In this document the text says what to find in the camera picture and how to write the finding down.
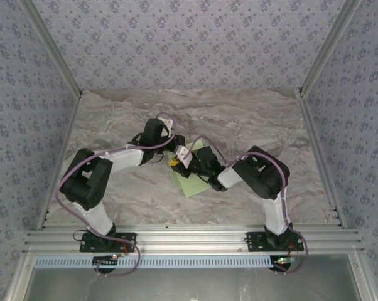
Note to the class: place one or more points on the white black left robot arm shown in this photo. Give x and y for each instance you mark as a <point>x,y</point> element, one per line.
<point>82,185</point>

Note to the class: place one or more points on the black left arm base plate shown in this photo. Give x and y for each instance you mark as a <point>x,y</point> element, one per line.
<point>126,243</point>

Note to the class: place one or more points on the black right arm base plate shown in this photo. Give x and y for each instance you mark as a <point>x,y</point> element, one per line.
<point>255,241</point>

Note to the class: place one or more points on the aluminium side rail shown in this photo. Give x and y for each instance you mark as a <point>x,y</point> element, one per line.
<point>317,150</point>
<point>65,141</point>

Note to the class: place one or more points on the small black electronics board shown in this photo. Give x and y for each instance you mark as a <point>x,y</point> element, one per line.
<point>281,261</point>
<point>105,261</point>

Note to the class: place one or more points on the aluminium frame post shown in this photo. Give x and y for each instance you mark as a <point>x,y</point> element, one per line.
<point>327,50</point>
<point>54,50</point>

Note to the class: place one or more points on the grey metal sheet panel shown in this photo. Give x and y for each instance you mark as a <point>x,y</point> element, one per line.
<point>189,285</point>

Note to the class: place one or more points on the aluminium cross rail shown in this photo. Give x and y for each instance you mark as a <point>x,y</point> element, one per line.
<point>189,238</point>

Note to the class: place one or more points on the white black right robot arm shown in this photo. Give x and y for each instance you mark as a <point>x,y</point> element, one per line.
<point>264,178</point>

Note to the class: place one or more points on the green plastic tray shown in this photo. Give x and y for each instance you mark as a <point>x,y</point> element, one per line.
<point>195,188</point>

